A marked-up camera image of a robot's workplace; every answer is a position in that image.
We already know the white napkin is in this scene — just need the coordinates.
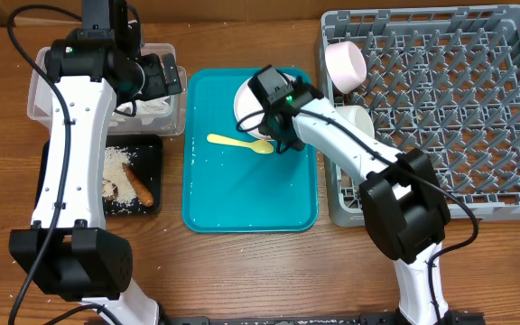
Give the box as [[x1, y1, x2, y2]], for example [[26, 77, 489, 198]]
[[112, 97, 172, 125]]

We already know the yellow plastic spoon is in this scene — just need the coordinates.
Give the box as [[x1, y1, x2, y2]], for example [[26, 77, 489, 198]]
[[207, 134, 274, 154]]

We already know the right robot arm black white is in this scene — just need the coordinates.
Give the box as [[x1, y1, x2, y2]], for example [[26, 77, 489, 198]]
[[237, 65, 485, 324]]

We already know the brown food piece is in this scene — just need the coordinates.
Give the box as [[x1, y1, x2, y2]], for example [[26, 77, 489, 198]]
[[102, 179, 118, 201]]

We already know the black tray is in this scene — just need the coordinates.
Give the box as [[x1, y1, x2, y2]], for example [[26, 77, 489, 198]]
[[36, 134, 164, 217]]

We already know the grey dishwasher rack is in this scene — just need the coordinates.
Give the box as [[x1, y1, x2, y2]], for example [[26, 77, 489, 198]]
[[318, 5, 520, 221]]

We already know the pink bowl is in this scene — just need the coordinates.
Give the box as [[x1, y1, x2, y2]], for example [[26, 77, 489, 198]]
[[324, 42, 367, 94]]

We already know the cream bowl with rice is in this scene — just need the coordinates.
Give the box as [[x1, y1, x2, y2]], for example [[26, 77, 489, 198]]
[[336, 106, 375, 138]]

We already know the spilled white rice pile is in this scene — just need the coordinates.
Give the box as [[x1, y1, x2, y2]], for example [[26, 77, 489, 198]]
[[103, 146, 137, 208]]

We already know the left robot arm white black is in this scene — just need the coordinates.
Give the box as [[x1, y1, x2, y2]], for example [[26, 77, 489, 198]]
[[9, 1, 183, 324]]

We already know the brown sausage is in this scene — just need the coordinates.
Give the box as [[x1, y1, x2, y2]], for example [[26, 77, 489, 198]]
[[122, 163, 154, 207]]

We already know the teal serving tray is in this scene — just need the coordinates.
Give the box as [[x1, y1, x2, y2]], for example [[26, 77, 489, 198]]
[[181, 69, 319, 233]]

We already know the pink plate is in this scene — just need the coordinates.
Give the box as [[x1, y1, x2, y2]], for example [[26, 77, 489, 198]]
[[234, 77, 273, 141]]

